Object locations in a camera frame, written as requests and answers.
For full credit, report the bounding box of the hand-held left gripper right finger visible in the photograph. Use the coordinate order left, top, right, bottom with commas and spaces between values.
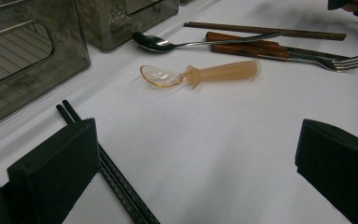
295, 119, 358, 224

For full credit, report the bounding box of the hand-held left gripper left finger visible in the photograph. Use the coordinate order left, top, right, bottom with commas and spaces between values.
7, 118, 101, 224

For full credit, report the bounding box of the brown wooden chopstick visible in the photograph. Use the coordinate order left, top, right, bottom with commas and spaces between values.
184, 22, 348, 42
183, 21, 348, 39

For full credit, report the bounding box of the black chopstick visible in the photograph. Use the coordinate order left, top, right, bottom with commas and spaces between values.
61, 99, 161, 224
55, 104, 149, 224

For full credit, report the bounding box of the wooden-handled metal fork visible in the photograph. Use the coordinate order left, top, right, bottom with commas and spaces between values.
210, 44, 358, 73

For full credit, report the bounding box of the wooden-handled metal knife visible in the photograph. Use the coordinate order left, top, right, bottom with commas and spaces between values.
204, 31, 351, 62

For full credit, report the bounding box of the translucent orange plastic spoon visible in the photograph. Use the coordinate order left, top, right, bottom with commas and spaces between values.
139, 59, 262, 90

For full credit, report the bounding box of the metal spoon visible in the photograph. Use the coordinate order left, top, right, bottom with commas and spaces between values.
131, 31, 283, 53

